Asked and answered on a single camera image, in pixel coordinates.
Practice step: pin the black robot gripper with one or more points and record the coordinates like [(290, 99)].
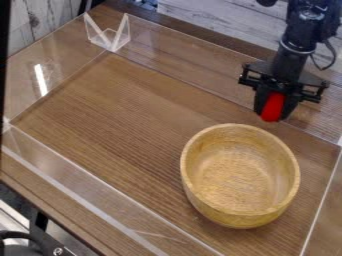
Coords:
[(282, 75)]

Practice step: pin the red plush strawberry toy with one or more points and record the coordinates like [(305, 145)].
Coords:
[(271, 111)]

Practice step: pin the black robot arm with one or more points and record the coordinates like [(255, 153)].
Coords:
[(313, 20)]

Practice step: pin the oval wooden bowl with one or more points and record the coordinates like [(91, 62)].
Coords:
[(241, 175)]

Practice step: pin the black table leg clamp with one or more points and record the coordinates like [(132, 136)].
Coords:
[(57, 242)]

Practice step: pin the clear acrylic tray wall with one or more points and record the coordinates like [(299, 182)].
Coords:
[(98, 122)]

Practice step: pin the clear acrylic corner bracket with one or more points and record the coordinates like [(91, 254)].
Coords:
[(110, 39)]

